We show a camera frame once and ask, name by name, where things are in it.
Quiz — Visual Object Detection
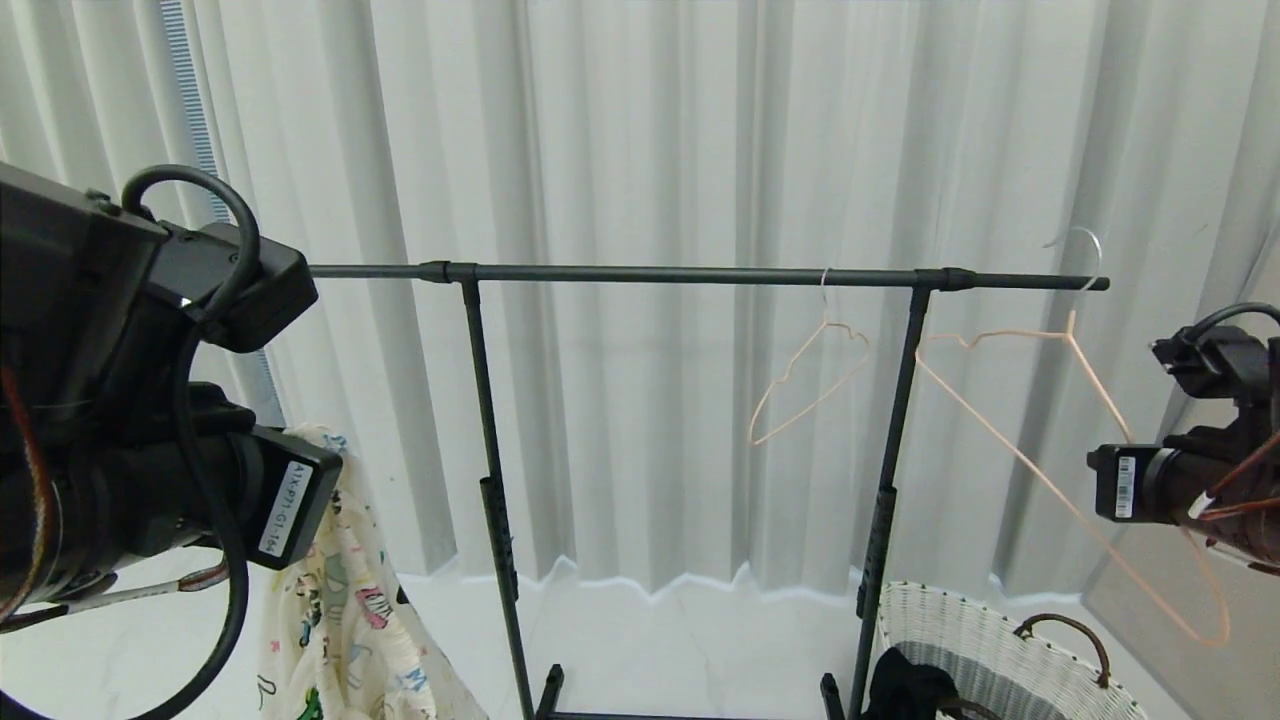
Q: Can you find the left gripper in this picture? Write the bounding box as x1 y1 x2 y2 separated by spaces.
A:
0 400 344 606

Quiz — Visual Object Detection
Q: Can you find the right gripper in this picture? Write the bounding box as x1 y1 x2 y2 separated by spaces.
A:
1088 425 1280 563

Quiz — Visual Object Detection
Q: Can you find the pink clothes hanger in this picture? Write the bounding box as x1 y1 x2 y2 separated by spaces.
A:
915 228 1231 646
748 268 871 448

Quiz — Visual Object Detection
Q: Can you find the cream printed garment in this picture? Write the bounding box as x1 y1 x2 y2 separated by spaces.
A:
258 425 491 720

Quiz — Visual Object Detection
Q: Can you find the white laundry basket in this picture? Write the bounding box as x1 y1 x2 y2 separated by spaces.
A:
875 582 1151 720

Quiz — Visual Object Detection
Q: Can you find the black clothes rack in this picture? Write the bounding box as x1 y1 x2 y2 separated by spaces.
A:
308 262 1111 720

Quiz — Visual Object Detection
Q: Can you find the black garment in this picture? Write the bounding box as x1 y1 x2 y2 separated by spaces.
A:
862 647 986 720

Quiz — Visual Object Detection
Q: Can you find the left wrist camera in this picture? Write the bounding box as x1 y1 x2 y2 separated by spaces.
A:
150 222 319 353

